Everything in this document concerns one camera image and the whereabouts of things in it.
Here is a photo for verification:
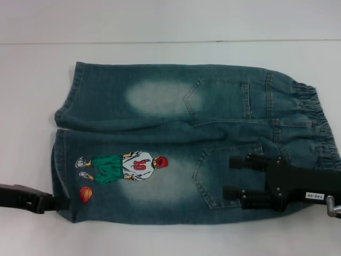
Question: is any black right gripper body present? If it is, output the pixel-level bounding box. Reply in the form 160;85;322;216
262;156;341;213

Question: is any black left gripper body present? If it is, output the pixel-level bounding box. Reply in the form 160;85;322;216
0;183;53;214

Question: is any blue denim shorts basketball print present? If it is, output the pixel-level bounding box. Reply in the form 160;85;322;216
50;61;341;226

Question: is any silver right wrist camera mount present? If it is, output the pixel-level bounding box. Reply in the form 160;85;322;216
326;195;341;220

